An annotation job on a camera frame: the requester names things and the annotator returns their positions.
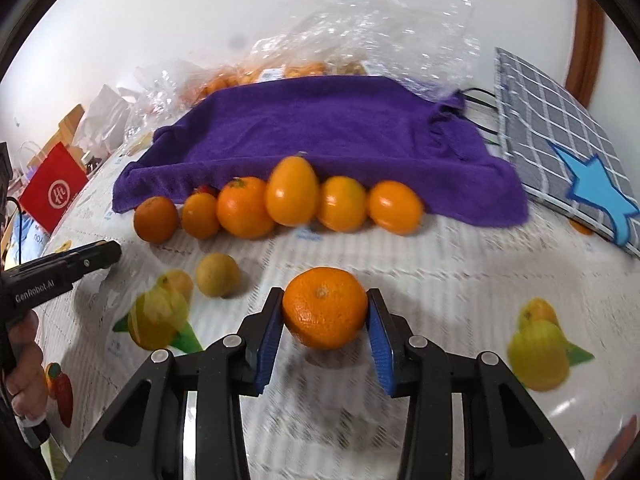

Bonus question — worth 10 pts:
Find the orange oval fruit right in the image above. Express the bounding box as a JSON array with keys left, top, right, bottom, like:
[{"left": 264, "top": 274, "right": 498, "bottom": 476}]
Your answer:
[{"left": 368, "top": 180, "right": 424, "bottom": 235}]

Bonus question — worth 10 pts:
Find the small red cherry tomato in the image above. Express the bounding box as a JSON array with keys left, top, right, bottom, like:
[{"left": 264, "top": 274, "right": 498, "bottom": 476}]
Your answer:
[{"left": 193, "top": 184, "right": 218, "bottom": 197}]

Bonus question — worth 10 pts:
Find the grey checked cushion blue star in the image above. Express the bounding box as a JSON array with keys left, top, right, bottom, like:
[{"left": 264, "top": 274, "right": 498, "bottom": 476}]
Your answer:
[{"left": 495, "top": 48, "right": 639, "bottom": 256}]

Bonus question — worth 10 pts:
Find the tall oval orange fruit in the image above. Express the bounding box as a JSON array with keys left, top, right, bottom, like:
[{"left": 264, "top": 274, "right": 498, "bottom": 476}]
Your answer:
[{"left": 265, "top": 156, "right": 320, "bottom": 228}]

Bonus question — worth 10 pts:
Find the small orange mandarin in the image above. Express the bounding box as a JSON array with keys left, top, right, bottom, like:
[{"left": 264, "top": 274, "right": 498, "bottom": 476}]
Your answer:
[{"left": 181, "top": 193, "right": 219, "bottom": 240}]

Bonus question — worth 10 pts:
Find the person's left hand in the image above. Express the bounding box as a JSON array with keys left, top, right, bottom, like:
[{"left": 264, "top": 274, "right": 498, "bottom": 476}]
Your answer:
[{"left": 6, "top": 311, "right": 48, "bottom": 420}]

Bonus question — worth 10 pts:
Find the round orange mandarin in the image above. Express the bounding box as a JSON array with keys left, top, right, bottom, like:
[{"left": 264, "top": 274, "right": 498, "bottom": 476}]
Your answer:
[{"left": 217, "top": 177, "right": 276, "bottom": 240}]

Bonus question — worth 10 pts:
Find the tan round longan fruit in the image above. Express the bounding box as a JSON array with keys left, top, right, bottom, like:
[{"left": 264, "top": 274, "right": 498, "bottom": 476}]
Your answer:
[{"left": 195, "top": 252, "right": 242, "bottom": 298}]

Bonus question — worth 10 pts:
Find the large orange mandarin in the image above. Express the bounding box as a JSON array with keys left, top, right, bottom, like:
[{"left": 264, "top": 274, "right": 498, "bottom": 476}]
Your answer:
[{"left": 282, "top": 266, "right": 368, "bottom": 350}]

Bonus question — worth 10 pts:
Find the white plastic bag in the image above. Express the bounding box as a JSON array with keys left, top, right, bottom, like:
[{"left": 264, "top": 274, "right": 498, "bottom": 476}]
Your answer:
[{"left": 72, "top": 84, "right": 140, "bottom": 159}]

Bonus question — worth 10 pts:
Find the purple towel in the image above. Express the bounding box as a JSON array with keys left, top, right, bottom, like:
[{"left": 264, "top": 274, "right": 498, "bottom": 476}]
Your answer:
[{"left": 112, "top": 76, "right": 528, "bottom": 228}]

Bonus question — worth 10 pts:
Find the red paper bag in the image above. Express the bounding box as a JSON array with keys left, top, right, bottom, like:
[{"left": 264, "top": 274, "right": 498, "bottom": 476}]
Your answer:
[{"left": 20, "top": 143, "right": 88, "bottom": 234}]

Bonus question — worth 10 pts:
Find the clear plastic bag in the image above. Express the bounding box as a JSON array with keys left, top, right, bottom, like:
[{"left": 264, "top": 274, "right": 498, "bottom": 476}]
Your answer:
[{"left": 250, "top": 0, "right": 480, "bottom": 101}]

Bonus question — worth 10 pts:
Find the cardboard box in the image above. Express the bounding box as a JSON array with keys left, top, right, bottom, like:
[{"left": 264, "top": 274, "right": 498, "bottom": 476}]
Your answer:
[{"left": 27, "top": 104, "right": 85, "bottom": 168}]

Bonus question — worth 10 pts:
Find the bag of small oranges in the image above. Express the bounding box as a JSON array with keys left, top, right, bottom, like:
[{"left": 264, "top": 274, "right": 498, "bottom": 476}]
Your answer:
[{"left": 182, "top": 61, "right": 371, "bottom": 105}]

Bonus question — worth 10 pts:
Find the dark orange mandarin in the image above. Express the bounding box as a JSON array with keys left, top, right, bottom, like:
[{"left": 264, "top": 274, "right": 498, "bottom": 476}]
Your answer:
[{"left": 134, "top": 196, "right": 179, "bottom": 245}]

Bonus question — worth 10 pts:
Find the black cable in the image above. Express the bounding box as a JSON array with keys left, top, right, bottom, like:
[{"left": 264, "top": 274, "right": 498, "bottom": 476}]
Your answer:
[{"left": 458, "top": 86, "right": 504, "bottom": 148}]

